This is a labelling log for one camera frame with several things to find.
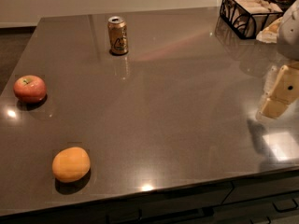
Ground black wire basket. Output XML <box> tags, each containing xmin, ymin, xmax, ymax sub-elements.
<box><xmin>219</xmin><ymin>0</ymin><xmax>285</xmax><ymax>40</ymax></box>

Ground orange fruit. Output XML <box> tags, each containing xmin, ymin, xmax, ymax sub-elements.
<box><xmin>52</xmin><ymin>147</ymin><xmax>91</xmax><ymax>183</ymax></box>

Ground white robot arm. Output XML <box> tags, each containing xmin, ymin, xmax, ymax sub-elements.
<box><xmin>256</xmin><ymin>0</ymin><xmax>299</xmax><ymax>119</ymax></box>

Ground orange soda can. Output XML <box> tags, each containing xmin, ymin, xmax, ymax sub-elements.
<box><xmin>107</xmin><ymin>16</ymin><xmax>128</xmax><ymax>55</ymax></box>

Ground black drawer handle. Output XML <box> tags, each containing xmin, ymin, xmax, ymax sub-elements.
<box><xmin>273</xmin><ymin>198</ymin><xmax>299</xmax><ymax>213</ymax></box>

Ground red apple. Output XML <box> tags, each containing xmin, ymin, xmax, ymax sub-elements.
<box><xmin>13</xmin><ymin>75</ymin><xmax>47</xmax><ymax>104</ymax></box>

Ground napkins in basket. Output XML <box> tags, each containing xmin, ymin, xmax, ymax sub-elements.
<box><xmin>227</xmin><ymin>0</ymin><xmax>283</xmax><ymax>37</ymax></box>

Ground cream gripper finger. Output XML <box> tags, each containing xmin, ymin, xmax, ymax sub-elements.
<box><xmin>256</xmin><ymin>18</ymin><xmax>282</xmax><ymax>44</ymax></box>
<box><xmin>259</xmin><ymin>65</ymin><xmax>299</xmax><ymax>119</ymax></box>

